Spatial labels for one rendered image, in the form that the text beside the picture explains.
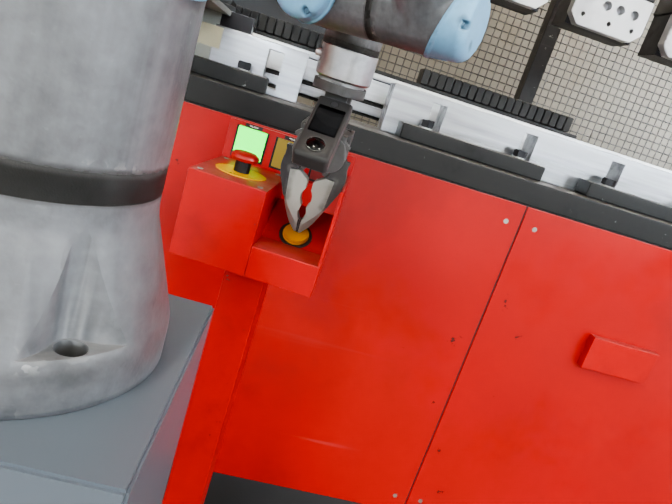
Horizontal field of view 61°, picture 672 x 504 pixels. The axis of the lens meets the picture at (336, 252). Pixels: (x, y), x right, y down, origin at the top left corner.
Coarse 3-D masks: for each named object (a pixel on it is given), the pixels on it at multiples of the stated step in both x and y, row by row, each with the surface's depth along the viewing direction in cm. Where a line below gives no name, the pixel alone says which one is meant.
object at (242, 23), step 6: (234, 12) 107; (222, 18) 107; (228, 18) 107; (234, 18) 108; (240, 18) 108; (246, 18) 108; (252, 18) 108; (222, 24) 108; (228, 24) 108; (234, 24) 108; (240, 24) 108; (246, 24) 108; (252, 24) 108; (240, 30) 108; (246, 30) 108; (252, 30) 110
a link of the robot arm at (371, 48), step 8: (328, 32) 72; (336, 32) 70; (328, 40) 72; (336, 40) 71; (344, 40) 70; (352, 40) 70; (360, 40) 70; (368, 40) 70; (352, 48) 70; (360, 48) 70; (368, 48) 71; (376, 48) 72; (376, 56) 73
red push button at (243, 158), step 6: (234, 150) 79; (240, 150) 79; (234, 156) 78; (240, 156) 77; (246, 156) 78; (252, 156) 78; (240, 162) 79; (246, 162) 78; (252, 162) 78; (234, 168) 79; (240, 168) 79; (246, 168) 79
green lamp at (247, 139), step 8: (240, 128) 87; (248, 128) 86; (240, 136) 87; (248, 136) 87; (256, 136) 87; (264, 136) 87; (240, 144) 87; (248, 144) 87; (256, 144) 87; (264, 144) 87; (256, 152) 87
